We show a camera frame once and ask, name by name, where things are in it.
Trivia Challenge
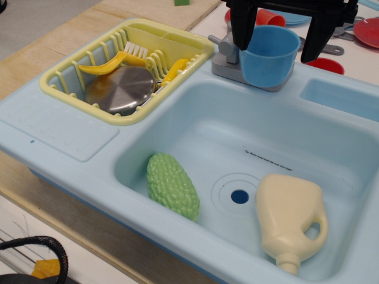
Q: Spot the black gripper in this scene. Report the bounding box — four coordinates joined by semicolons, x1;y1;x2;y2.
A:
226;0;358;63

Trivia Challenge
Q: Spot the blue plastic cup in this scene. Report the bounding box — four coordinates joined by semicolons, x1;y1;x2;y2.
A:
239;25;301;88

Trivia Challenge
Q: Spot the red plastic cup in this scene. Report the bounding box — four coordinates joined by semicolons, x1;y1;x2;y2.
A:
255;9;286;27

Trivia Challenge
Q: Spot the red bowl near sink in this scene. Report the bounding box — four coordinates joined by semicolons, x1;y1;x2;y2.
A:
306;57;345;75

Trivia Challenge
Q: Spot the light blue toy sink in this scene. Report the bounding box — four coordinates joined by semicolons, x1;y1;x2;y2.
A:
1;37;378;283

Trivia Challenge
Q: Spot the light blue plate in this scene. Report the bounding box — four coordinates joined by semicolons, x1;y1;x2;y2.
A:
280;12;311;25

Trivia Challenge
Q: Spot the grey toy utensil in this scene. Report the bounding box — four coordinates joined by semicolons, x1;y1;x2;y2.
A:
299;37;345;56

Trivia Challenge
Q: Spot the grey toy faucet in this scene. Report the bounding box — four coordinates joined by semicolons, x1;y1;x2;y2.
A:
208;21;294;92

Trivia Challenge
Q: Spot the red plate right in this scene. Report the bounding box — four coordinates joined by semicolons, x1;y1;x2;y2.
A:
353;18;379;48

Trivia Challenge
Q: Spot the green block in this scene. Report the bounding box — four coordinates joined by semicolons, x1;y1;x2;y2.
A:
174;0;190;7

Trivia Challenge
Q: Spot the pale yellow dish rack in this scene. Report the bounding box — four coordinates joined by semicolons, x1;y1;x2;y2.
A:
39;18;214;126

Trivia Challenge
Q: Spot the yellow dish brush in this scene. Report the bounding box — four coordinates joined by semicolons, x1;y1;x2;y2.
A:
79;41;149;75

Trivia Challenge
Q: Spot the cream plastic jug bottle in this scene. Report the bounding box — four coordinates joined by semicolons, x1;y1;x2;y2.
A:
255;174;329;275

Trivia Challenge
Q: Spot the green bitter gourd toy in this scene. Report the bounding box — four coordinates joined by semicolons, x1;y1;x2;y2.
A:
146;153;200;222

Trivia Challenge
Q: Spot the yellow tape piece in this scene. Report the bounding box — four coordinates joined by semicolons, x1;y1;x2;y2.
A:
31;259;60;279

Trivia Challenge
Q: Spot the yellow handled utensil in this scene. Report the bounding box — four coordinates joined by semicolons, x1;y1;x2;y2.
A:
160;58;190;87

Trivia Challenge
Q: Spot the black braided cable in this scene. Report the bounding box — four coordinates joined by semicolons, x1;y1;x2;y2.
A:
0;235;69;284

